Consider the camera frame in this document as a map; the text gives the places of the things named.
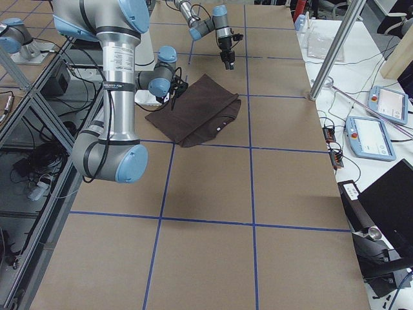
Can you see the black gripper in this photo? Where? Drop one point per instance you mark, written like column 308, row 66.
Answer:
column 224, row 48
column 171, row 90

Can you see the dark brown t-shirt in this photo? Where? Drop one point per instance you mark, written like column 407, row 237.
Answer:
column 203, row 111

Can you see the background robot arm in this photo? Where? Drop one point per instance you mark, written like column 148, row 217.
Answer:
column 19, row 43

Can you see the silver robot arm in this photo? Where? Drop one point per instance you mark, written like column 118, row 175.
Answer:
column 216, row 22
column 109, row 149

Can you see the red cylinder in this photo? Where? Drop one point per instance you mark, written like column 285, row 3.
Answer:
column 300, row 6

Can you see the clear plastic bag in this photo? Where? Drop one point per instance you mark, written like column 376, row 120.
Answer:
column 318, row 45

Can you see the lower teach pendant tablet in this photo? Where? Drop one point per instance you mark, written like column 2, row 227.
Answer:
column 368, row 138

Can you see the teach pendant tablet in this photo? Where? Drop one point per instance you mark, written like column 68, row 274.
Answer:
column 390, row 104
column 368, row 138

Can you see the upper teach pendant tablet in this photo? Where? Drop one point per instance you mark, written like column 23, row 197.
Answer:
column 390, row 104

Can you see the black box with label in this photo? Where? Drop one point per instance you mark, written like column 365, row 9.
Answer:
column 355, row 212

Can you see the black monitor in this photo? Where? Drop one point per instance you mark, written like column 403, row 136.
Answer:
column 388, row 202

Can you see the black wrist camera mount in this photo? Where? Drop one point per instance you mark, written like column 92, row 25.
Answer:
column 237, row 37
column 181, row 87

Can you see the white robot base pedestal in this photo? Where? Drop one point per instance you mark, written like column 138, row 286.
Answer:
column 145, row 64

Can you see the aluminium frame post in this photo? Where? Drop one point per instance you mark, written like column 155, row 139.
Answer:
column 354, row 9

